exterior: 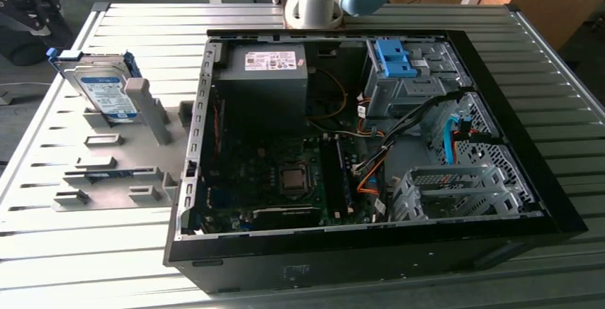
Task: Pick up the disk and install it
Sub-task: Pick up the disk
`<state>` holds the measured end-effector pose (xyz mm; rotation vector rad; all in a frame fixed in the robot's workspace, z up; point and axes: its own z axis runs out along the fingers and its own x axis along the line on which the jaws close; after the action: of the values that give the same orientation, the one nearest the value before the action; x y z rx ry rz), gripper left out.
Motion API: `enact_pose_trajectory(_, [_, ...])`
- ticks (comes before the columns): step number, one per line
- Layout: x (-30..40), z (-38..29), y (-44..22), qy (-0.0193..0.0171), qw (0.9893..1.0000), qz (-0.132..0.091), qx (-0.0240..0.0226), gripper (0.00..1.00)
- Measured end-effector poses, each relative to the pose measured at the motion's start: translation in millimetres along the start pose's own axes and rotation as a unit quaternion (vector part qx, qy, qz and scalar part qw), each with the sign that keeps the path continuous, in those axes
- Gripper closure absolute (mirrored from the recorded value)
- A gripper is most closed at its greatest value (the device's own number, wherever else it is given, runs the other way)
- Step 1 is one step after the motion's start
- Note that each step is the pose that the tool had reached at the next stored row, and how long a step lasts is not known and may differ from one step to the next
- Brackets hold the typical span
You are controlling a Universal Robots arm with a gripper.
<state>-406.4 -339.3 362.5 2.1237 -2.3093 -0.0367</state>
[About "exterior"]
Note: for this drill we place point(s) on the blue plastic drive latch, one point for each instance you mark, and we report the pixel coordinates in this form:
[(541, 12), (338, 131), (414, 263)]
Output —
[(392, 64)]

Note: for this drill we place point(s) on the grey floor bracket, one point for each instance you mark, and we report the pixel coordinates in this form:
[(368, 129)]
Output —
[(5, 98)]

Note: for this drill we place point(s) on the black graphics card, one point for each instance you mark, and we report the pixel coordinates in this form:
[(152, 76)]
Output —
[(288, 217)]

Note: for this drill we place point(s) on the grey power supply unit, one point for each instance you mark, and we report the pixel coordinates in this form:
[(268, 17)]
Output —
[(264, 89)]

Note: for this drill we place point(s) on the hard disk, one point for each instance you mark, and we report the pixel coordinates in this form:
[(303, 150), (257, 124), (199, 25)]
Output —
[(105, 93)]

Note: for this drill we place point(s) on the grey metal drive cage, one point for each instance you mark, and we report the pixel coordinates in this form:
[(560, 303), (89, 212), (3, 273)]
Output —
[(410, 93)]

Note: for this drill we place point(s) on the RAM stick with blue label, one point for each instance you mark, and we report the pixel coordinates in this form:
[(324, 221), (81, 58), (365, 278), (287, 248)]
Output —
[(111, 174)]

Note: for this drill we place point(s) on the brown wooden cabinet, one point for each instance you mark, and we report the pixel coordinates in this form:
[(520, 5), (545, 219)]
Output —
[(557, 4)]

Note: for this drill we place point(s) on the RAM stick in slot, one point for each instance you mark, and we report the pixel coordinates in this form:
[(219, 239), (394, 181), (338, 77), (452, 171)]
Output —
[(344, 178)]

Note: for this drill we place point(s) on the silver CPU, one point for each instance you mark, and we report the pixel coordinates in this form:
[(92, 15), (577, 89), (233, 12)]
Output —
[(293, 178)]

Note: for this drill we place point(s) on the green motherboard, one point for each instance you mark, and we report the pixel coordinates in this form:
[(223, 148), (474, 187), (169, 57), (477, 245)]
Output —
[(316, 167)]

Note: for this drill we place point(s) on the grey metal disk bay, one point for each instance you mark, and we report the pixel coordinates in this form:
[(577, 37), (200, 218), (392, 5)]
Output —
[(472, 189)]

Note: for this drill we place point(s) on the black mesh waste basket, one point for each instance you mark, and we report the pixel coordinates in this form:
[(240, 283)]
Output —
[(23, 54)]

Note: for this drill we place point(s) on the grey parts rack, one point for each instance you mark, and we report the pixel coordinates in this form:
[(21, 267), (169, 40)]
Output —
[(123, 181)]

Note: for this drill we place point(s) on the black PC case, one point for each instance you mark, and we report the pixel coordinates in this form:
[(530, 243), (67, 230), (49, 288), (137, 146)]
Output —
[(330, 263)]

